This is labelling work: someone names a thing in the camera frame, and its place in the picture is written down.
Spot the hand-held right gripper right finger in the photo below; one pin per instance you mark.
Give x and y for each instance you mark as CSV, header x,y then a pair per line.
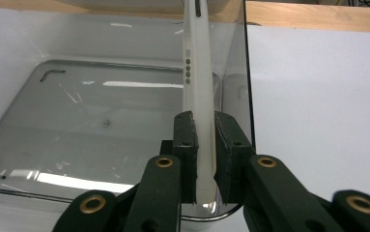
x,y
234,154

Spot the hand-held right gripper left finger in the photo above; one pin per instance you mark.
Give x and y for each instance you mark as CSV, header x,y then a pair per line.
x,y
185,151

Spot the iridescent pink blue phone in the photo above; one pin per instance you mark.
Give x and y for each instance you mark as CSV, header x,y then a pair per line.
x,y
200,93

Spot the transparent grey plastic box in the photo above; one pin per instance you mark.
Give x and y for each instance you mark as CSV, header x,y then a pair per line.
x,y
92,109

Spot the wooden table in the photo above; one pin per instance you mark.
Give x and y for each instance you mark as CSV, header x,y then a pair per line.
x,y
301,16

